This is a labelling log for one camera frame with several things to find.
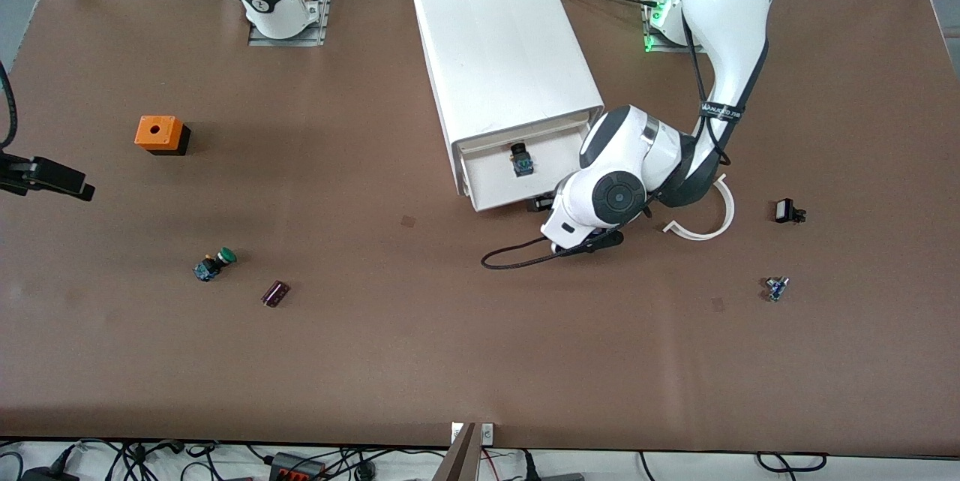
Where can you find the black blue small component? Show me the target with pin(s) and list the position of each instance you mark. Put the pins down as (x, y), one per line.
(523, 164)

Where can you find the white pull-out drawer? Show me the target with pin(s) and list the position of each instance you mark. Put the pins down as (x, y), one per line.
(495, 192)

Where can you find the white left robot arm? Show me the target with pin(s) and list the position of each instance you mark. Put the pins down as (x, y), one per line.
(735, 16)

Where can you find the white drawer cabinet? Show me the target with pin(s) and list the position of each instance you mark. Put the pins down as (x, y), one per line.
(502, 46)

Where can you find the black rectangular push button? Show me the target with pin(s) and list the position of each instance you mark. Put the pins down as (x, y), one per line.
(785, 211)

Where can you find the white curved plastic piece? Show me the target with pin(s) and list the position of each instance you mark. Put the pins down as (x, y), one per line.
(720, 226)

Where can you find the chrome tee fitting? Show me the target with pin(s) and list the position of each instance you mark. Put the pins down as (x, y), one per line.
(776, 289)

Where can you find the maroon cylindrical capacitor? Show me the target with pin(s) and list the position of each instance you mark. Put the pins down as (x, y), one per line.
(275, 293)

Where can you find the black power plug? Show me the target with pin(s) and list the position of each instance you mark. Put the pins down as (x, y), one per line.
(45, 475)

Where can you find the black power strip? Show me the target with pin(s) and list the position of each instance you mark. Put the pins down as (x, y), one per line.
(296, 467)

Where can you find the orange button enclosure box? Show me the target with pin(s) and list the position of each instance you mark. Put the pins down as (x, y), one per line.
(157, 132)

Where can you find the green push button switch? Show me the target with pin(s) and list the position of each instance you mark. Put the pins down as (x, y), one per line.
(214, 266)

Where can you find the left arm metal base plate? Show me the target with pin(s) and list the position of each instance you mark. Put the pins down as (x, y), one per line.
(656, 48)

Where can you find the small white bracket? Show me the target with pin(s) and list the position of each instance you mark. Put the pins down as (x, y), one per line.
(456, 432)
(487, 433)

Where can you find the grey angled post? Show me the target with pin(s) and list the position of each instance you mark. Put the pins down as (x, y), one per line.
(459, 458)

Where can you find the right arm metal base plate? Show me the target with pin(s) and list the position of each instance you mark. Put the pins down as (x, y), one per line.
(322, 23)

